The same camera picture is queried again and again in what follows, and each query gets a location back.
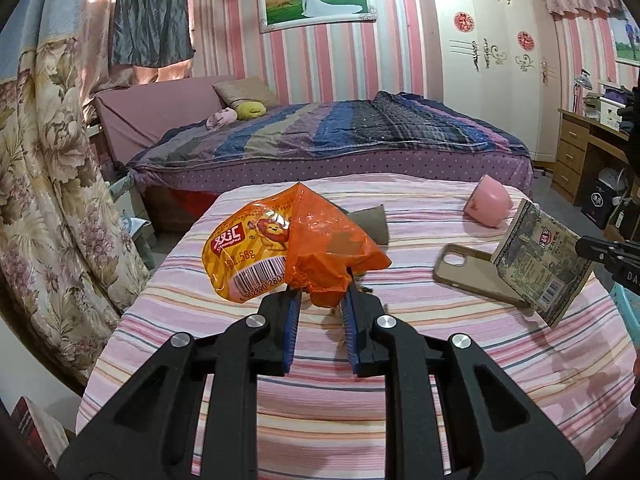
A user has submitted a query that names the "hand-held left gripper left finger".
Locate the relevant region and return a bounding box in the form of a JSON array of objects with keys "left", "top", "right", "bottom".
[{"left": 56, "top": 287, "right": 304, "bottom": 480}]

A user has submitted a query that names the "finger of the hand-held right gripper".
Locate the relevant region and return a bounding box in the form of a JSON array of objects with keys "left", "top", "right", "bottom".
[{"left": 575, "top": 235, "right": 619, "bottom": 262}]

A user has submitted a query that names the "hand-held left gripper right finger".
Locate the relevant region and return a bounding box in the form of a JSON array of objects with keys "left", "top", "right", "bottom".
[{"left": 340, "top": 280, "right": 586, "bottom": 480}]

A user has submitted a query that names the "light blue plastic basket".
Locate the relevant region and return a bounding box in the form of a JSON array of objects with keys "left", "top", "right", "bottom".
[{"left": 611, "top": 281, "right": 640, "bottom": 322}]

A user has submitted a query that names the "printed carton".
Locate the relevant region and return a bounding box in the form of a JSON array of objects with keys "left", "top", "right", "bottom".
[{"left": 490, "top": 198, "right": 595, "bottom": 330}]

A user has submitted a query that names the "orange snack wrapper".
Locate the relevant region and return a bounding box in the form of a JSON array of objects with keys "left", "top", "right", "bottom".
[{"left": 201, "top": 182, "right": 393, "bottom": 310}]

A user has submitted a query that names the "black printed bag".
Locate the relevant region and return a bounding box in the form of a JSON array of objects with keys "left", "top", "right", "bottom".
[{"left": 582, "top": 174, "right": 619, "bottom": 227}]

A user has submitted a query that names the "wooden desk with drawers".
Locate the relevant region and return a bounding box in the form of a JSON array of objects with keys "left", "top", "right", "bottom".
[{"left": 552, "top": 108, "right": 637, "bottom": 207}]

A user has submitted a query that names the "pink plastic cup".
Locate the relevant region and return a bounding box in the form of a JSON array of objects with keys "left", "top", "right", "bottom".
[{"left": 464, "top": 173, "right": 514, "bottom": 229}]

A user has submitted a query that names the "tan phone case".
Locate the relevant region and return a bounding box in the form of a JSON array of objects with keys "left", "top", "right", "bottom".
[{"left": 432, "top": 243, "right": 532, "bottom": 307}]

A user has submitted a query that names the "black hanging coat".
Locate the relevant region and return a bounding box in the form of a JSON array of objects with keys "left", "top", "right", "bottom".
[{"left": 619, "top": 60, "right": 640, "bottom": 241}]

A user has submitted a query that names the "white box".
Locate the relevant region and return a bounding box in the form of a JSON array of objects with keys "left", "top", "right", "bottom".
[{"left": 599, "top": 99, "right": 624, "bottom": 129}]

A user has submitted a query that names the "purple cloth bundle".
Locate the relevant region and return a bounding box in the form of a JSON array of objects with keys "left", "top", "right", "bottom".
[{"left": 602, "top": 84, "right": 634, "bottom": 106}]

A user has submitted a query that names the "purple dotted bed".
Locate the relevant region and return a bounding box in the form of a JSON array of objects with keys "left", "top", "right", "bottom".
[{"left": 125, "top": 90, "right": 534, "bottom": 234}]

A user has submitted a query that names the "desk lamp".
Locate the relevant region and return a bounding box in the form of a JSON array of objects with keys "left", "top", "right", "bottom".
[{"left": 572, "top": 69, "right": 594, "bottom": 114}]

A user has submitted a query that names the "white wardrobe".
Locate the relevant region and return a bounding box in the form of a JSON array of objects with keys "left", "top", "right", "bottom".
[{"left": 417, "top": 0, "right": 562, "bottom": 164}]

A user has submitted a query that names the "multicolour striped quilt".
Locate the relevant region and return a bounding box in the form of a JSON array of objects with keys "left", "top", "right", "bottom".
[{"left": 126, "top": 90, "right": 530, "bottom": 172}]

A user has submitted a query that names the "small framed photo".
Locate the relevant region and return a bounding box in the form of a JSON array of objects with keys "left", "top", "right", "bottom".
[{"left": 610, "top": 7, "right": 640, "bottom": 66}]

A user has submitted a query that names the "pink plush toy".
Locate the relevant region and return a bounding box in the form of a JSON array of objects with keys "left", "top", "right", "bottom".
[{"left": 206, "top": 107, "right": 238, "bottom": 131}]

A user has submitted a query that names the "yellow plush toy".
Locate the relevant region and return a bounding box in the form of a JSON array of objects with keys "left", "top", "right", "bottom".
[{"left": 235, "top": 101, "right": 267, "bottom": 121}]

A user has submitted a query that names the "beige pillow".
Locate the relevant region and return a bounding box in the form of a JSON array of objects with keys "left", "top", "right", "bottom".
[{"left": 213, "top": 77, "right": 281, "bottom": 110}]

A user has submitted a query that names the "red plaid bag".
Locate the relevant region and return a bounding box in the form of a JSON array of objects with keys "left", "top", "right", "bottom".
[{"left": 10, "top": 395, "right": 69, "bottom": 472}]

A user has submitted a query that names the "floral curtain with blue top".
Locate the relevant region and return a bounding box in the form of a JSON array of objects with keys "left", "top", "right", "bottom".
[{"left": 0, "top": 0, "right": 157, "bottom": 387}]

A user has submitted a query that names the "framed wedding picture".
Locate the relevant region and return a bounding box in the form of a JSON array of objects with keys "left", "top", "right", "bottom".
[{"left": 256, "top": 0, "right": 379, "bottom": 35}]

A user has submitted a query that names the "grey shiny curtain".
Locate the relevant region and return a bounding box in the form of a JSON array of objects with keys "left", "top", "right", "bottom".
[{"left": 110, "top": 0, "right": 195, "bottom": 69}]

